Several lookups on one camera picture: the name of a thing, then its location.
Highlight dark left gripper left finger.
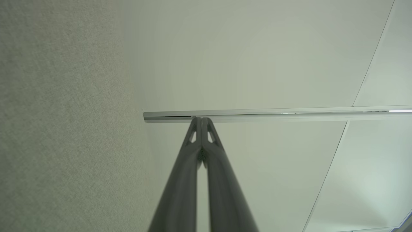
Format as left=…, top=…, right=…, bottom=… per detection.
left=148, top=117, right=202, bottom=232

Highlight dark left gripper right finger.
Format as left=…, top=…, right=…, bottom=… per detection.
left=202, top=117, right=259, bottom=232

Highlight aluminium ceiling rail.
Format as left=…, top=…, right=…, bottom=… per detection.
left=143, top=105, right=412, bottom=123

